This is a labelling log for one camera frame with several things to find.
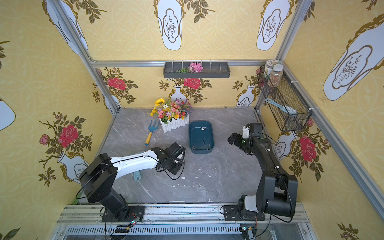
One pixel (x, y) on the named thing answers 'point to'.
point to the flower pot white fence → (172, 115)
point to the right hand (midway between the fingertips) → (238, 141)
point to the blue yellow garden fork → (151, 128)
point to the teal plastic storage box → (201, 138)
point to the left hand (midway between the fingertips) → (172, 164)
